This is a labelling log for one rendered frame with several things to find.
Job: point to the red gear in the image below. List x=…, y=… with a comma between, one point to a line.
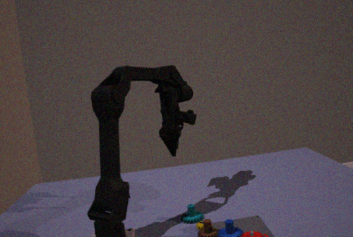
x=247, y=234

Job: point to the yellow gear with black stripe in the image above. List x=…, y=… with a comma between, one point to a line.
x=199, y=225

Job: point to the brown gear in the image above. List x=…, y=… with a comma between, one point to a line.
x=208, y=230

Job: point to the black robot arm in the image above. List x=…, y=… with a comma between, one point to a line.
x=111, y=193

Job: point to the teal gear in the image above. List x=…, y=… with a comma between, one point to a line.
x=191, y=216

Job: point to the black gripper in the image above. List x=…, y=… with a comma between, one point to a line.
x=170, y=131

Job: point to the blue gear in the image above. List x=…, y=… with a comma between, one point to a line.
x=230, y=230

